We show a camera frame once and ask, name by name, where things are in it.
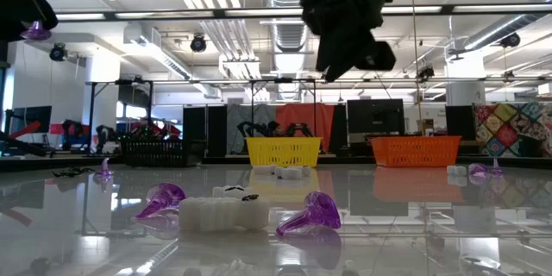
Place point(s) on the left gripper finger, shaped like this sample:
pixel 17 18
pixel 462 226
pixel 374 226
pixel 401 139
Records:
pixel 21 15

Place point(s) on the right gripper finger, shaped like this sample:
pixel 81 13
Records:
pixel 347 56
pixel 328 52

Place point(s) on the purple witch hat toy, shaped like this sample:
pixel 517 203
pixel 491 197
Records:
pixel 496 170
pixel 36 32
pixel 161 200
pixel 317 212
pixel 104 169
pixel 478 169

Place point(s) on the black background robot arm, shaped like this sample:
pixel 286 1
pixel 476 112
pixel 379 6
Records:
pixel 302 129
pixel 252 129

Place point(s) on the black hanging spotlight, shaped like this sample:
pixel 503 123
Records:
pixel 58 52
pixel 198 44
pixel 511 39

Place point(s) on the orange cloth panel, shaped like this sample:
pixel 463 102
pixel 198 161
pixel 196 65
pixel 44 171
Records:
pixel 306 114

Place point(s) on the black computer monitor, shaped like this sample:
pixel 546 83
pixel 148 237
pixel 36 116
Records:
pixel 459 123
pixel 30 119
pixel 375 116

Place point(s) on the person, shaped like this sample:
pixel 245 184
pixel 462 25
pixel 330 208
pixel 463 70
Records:
pixel 274 128

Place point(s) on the grey cloth panel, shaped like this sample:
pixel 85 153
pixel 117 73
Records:
pixel 250 114

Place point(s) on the white ceiling pipes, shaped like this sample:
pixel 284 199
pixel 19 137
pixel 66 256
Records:
pixel 224 30

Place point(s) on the yellow plastic basket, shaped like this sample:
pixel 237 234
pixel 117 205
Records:
pixel 283 152

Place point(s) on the white pillar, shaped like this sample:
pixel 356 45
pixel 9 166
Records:
pixel 466 82
pixel 103 95

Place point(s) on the black overhead crossbar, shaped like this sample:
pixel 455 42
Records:
pixel 220 12

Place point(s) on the orange plastic basket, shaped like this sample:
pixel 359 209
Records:
pixel 416 152

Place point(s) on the black cabinet panels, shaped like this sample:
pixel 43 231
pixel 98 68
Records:
pixel 202 129

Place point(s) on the black plastic spider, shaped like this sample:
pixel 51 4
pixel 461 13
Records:
pixel 64 173
pixel 84 169

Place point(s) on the colourful patchwork quilt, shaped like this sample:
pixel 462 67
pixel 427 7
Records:
pixel 513 129

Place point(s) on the black plastic basket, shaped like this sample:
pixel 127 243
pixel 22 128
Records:
pixel 155 152

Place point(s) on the silver ventilation duct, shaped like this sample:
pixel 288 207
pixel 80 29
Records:
pixel 282 34
pixel 496 32

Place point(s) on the black aluminium table frame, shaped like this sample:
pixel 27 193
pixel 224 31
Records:
pixel 345 160

